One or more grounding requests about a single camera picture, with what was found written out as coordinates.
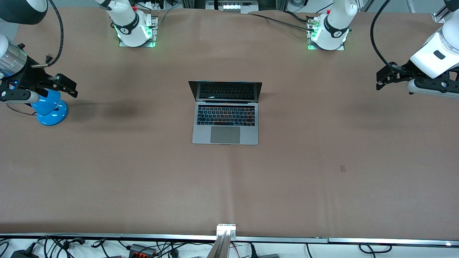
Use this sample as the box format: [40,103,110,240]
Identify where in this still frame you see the black and orange connector box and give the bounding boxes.
[128,244,157,257]

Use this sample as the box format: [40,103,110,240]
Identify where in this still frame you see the short black table cable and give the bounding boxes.
[283,10,317,24]

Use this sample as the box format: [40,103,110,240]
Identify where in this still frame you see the black looped floor cable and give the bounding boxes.
[359,243,393,255]

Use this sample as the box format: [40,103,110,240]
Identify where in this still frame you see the white power strip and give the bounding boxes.
[205,0,259,14]

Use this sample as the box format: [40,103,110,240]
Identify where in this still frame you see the aluminium table edge rail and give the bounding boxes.
[0,233,459,248]

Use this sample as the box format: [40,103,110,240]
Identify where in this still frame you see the black tangled cable bundle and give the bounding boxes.
[34,235,86,258]

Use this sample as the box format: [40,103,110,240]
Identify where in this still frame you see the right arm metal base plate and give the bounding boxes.
[118,16,158,48]

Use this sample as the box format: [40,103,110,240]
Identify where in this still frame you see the silver mounting bracket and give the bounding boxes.
[216,224,237,240]

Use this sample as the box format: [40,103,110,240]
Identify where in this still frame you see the aluminium frame profile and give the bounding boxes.
[432,0,453,24]

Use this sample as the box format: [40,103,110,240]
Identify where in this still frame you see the aluminium camera mast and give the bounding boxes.
[206,231,232,258]

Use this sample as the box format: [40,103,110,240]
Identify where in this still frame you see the blue desk lamp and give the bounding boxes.
[30,89,68,126]

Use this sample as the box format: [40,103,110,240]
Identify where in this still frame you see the brown table mat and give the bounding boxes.
[0,7,459,240]

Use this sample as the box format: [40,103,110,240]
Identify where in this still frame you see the grey laptop with black keyboard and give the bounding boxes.
[188,81,263,145]

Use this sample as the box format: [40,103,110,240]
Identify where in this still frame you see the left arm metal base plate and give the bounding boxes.
[307,14,345,51]

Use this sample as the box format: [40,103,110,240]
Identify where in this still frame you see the black power adapter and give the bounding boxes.
[10,249,40,258]

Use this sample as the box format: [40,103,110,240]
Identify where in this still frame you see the black lamp power cord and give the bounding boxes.
[5,54,54,116]

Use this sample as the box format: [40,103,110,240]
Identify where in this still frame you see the long black table cable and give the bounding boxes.
[249,13,317,33]

